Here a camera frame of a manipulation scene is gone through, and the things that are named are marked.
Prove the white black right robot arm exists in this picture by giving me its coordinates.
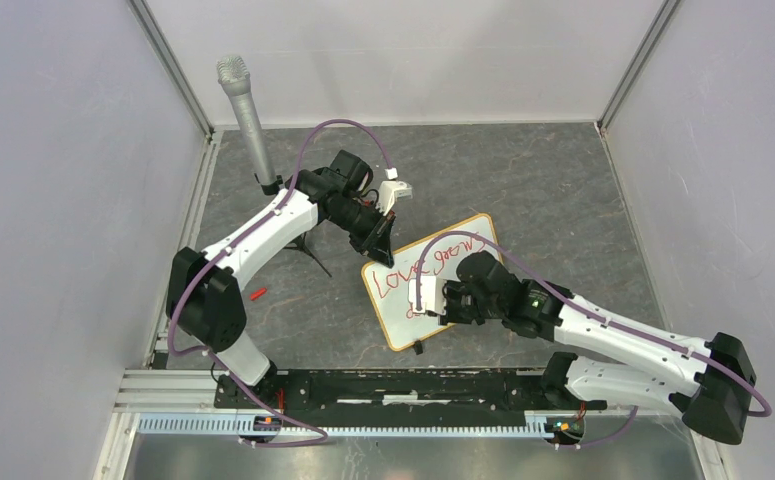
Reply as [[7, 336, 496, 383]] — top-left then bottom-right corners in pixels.
[[409, 251, 756, 445]]

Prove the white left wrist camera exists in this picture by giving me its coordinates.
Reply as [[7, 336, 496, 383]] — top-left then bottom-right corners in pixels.
[[376, 167, 413, 216]]

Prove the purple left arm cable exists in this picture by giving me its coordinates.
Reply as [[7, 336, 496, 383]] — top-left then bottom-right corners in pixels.
[[164, 117, 398, 449]]

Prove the silver microphone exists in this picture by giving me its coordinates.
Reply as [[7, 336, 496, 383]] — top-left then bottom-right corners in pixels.
[[216, 55, 279, 195]]

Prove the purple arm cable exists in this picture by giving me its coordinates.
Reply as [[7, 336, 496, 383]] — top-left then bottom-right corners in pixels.
[[164, 117, 398, 449], [413, 229, 774, 450]]

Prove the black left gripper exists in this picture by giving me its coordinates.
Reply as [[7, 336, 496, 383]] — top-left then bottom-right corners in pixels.
[[328, 199, 398, 269]]

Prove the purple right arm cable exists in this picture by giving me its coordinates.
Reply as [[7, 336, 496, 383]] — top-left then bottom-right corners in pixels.
[[413, 229, 774, 450]]

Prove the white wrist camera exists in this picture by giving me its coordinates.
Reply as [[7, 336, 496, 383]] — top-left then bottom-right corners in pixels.
[[376, 167, 413, 216], [408, 275, 447, 317]]

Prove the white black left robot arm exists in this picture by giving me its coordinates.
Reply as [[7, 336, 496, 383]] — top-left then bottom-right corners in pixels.
[[166, 150, 412, 408]]

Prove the red marker cap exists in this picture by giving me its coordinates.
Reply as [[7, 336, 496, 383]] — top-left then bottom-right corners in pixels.
[[249, 288, 267, 301]]

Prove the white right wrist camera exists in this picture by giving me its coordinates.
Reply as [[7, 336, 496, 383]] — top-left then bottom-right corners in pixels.
[[408, 275, 447, 317]]

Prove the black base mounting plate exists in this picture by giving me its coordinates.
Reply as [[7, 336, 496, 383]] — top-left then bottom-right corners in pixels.
[[213, 368, 608, 429]]

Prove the black tripod microphone stand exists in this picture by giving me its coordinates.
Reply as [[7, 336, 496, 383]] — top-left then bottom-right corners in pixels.
[[242, 170, 332, 277]]

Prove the aluminium frame rail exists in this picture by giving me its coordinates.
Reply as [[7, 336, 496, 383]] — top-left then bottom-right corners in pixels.
[[94, 366, 733, 479]]

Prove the yellow framed whiteboard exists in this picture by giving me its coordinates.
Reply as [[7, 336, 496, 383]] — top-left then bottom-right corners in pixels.
[[361, 233, 502, 352]]

